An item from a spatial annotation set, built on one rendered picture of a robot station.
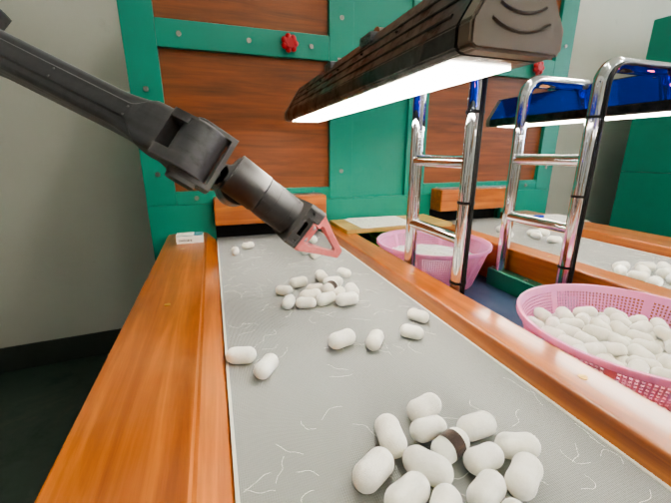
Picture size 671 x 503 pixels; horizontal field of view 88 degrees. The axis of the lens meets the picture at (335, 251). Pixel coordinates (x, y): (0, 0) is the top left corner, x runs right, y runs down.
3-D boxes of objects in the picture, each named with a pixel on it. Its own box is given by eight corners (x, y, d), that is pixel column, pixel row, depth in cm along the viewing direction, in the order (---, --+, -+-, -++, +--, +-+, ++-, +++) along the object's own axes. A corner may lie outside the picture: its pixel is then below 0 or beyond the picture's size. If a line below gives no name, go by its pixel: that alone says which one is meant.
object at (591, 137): (562, 319, 65) (616, 50, 52) (485, 282, 83) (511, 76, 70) (632, 305, 70) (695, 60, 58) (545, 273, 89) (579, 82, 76)
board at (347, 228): (346, 235, 92) (346, 230, 91) (329, 224, 105) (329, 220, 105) (451, 226, 102) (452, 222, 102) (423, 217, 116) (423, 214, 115)
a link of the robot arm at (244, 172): (216, 181, 44) (242, 146, 45) (208, 187, 50) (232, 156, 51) (260, 214, 47) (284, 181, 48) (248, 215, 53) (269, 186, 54)
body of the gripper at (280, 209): (305, 203, 57) (269, 174, 54) (324, 212, 48) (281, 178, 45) (281, 235, 57) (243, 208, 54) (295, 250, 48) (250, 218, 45)
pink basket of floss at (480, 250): (479, 309, 69) (485, 263, 66) (357, 285, 81) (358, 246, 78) (492, 270, 91) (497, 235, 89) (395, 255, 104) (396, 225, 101)
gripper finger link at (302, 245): (341, 232, 60) (300, 198, 56) (357, 241, 53) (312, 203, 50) (318, 262, 60) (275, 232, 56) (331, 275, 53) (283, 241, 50)
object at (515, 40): (470, 47, 22) (484, -92, 20) (284, 122, 79) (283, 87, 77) (563, 58, 25) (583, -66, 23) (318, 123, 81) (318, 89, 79)
